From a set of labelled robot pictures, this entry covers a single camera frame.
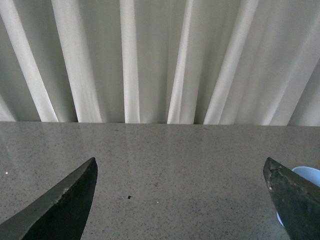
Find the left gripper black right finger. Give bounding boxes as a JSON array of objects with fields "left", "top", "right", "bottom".
[{"left": 262, "top": 157, "right": 320, "bottom": 240}]

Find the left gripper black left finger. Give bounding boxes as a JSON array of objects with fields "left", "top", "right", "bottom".
[{"left": 0, "top": 157, "right": 98, "bottom": 240}]

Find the blue plastic cup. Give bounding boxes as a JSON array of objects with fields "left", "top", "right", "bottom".
[{"left": 276, "top": 166, "right": 320, "bottom": 232}]

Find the white pleated curtain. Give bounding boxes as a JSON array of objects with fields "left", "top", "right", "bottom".
[{"left": 0, "top": 0, "right": 320, "bottom": 126}]

